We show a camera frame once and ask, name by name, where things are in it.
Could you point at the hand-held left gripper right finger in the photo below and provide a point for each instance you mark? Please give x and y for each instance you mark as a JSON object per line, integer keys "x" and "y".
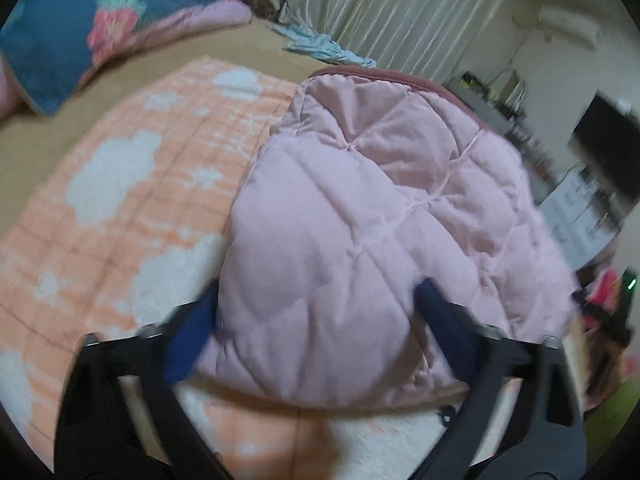
{"x": 445, "y": 327}

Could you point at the tan bed cover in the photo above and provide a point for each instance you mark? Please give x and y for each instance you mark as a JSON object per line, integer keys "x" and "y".
{"x": 150, "y": 60}

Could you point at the black television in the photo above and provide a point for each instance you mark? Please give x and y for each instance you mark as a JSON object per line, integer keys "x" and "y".
{"x": 610, "y": 145}

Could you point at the orange white checkered blanket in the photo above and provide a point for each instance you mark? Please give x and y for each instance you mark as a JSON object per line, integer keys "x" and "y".
{"x": 125, "y": 210}

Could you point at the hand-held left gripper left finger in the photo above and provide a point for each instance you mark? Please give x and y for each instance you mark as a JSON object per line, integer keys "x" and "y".
{"x": 190, "y": 332}

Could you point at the light blue garment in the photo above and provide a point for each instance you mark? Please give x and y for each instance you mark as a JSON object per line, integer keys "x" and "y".
{"x": 320, "y": 45}

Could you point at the white striped curtain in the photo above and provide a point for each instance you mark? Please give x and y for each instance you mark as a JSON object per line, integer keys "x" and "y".
{"x": 400, "y": 10}

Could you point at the white dresser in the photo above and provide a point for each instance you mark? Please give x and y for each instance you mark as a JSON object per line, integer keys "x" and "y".
{"x": 575, "y": 215}

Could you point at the white air conditioner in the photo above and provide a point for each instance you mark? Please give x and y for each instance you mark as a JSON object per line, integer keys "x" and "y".
{"x": 570, "y": 27}

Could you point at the teal floral quilt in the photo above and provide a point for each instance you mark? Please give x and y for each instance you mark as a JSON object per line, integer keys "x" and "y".
{"x": 75, "y": 25}

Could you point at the pink quilted jacket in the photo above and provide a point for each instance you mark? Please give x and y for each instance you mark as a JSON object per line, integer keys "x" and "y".
{"x": 375, "y": 240}

